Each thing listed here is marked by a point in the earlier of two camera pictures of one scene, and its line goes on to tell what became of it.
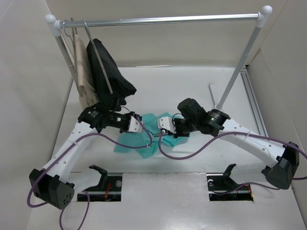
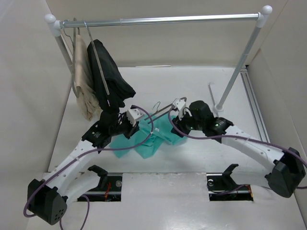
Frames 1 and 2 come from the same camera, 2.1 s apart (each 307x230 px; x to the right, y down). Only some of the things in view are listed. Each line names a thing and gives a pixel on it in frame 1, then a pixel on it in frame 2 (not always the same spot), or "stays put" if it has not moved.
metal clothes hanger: [160, 134] -> [169, 105]
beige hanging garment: [88, 97] stays put
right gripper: [178, 133] stays put
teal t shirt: [155, 128] stays put
